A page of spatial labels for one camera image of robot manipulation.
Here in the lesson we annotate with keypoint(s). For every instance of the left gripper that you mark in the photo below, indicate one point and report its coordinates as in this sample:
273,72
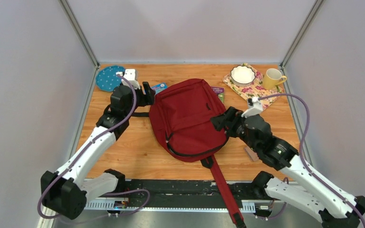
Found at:
148,99

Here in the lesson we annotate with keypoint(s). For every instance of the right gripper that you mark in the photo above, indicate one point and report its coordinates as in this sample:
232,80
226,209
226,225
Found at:
231,115

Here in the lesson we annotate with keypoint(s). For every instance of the red student backpack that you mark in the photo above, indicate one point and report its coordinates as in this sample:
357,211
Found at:
181,122

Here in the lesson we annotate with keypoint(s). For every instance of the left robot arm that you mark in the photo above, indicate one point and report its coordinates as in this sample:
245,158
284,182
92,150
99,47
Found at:
66,192

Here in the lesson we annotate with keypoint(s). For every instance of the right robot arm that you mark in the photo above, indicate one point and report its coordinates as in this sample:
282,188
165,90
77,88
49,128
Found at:
318,197

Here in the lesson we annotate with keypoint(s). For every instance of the blue children's book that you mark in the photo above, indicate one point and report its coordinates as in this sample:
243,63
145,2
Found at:
159,87

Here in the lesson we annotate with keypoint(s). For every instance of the purple treehouse book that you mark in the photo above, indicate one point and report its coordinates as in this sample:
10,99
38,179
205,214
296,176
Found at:
219,91

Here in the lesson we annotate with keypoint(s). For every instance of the floral rectangular tray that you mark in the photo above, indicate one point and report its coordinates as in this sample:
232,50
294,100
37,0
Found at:
254,89

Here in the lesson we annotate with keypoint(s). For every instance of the white scalloped bowl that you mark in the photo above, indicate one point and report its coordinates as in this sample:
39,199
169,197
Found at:
242,76

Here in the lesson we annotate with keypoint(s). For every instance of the blue polka dot plate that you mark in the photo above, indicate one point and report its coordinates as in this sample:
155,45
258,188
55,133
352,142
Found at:
107,80

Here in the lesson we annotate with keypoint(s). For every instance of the yellow mug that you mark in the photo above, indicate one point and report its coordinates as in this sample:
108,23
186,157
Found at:
273,77

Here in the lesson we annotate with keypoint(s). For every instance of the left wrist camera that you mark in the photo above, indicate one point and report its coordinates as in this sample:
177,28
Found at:
129,75

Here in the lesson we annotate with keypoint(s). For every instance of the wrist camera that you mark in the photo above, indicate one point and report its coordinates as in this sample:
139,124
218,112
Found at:
254,107
129,75

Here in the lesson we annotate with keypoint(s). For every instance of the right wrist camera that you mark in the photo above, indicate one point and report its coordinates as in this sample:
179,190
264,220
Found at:
254,107

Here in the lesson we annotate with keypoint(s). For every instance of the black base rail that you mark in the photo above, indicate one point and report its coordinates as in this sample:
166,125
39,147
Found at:
183,196

